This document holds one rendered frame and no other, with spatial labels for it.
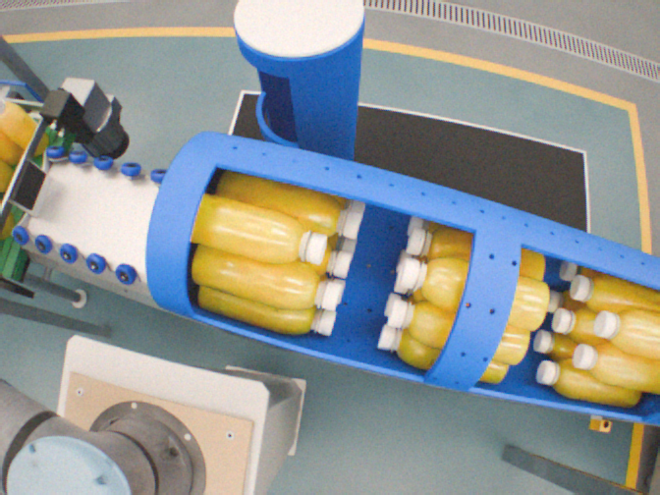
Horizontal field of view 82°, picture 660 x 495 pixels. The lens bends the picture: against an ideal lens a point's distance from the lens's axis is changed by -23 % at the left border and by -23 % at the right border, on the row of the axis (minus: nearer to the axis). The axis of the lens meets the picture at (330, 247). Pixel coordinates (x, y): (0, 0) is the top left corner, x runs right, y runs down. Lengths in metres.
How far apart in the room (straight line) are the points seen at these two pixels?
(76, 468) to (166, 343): 1.46
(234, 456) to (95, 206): 0.62
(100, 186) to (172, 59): 1.44
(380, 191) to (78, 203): 0.68
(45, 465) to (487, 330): 0.52
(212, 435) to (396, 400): 1.22
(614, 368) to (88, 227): 1.02
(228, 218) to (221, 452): 0.31
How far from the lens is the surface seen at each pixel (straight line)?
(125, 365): 0.69
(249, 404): 0.64
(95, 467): 0.47
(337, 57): 0.99
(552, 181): 1.99
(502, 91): 2.31
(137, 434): 0.61
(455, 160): 1.87
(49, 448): 0.48
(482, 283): 0.58
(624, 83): 2.78
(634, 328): 0.74
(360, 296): 0.83
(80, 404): 0.72
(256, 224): 0.62
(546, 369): 0.80
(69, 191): 1.09
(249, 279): 0.66
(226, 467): 0.65
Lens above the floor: 1.78
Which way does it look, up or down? 75 degrees down
